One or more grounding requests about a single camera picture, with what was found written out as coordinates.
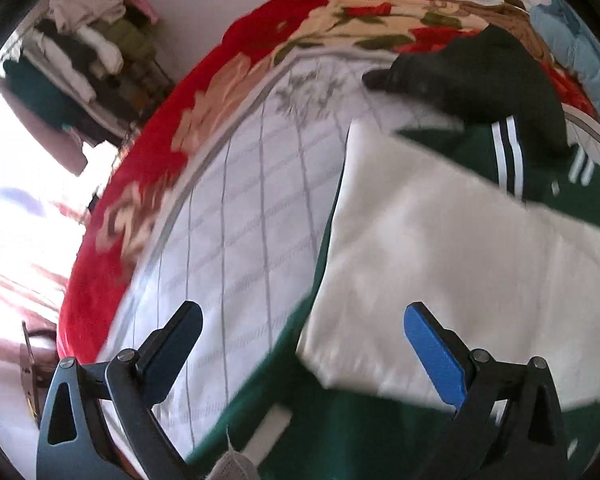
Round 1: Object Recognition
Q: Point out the light blue quilted jacket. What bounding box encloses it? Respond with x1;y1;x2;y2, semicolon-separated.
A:
529;0;600;131

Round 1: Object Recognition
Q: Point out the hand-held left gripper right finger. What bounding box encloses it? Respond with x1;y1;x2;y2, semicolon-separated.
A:
403;302;588;480

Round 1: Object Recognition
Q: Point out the rack of hanging clothes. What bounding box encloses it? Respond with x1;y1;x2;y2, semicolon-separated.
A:
0;0;176;176

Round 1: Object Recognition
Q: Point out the grey fabric piece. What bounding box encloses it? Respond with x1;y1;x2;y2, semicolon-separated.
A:
207;425;261;480

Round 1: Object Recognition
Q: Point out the red floral blanket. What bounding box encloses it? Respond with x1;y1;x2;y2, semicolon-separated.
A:
57;0;600;361

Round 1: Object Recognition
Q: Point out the brown wooden object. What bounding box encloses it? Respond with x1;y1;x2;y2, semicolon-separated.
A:
20;320;61;426

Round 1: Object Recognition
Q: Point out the white quilted bed sheet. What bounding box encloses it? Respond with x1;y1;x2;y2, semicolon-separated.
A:
97;50;406;466

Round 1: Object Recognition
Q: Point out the green jacket with white stripes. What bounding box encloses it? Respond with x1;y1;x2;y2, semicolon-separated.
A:
185;117;600;480

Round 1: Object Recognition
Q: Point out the black garment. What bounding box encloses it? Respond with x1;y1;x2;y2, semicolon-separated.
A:
362;25;573;158

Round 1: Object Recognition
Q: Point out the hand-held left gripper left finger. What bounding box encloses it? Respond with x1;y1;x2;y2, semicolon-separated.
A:
36;301;204;480

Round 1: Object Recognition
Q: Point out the brown cloth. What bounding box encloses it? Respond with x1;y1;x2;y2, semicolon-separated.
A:
460;0;556;61

